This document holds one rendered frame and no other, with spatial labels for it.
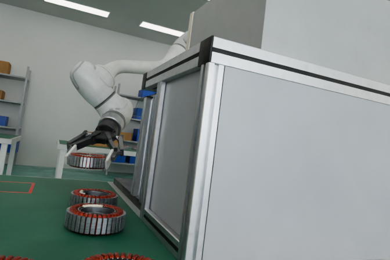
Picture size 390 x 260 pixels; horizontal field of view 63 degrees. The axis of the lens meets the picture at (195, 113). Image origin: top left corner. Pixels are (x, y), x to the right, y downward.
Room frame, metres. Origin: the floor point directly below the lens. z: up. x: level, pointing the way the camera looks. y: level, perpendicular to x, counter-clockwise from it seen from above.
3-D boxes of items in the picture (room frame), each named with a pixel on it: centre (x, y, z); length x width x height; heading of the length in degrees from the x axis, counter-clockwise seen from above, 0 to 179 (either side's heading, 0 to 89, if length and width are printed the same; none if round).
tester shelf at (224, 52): (0.84, -0.24, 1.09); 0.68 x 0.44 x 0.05; 113
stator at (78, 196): (0.80, 0.22, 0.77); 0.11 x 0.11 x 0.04
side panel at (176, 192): (0.63, 0.03, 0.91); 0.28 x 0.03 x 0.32; 23
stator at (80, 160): (0.96, 0.30, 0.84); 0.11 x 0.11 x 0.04
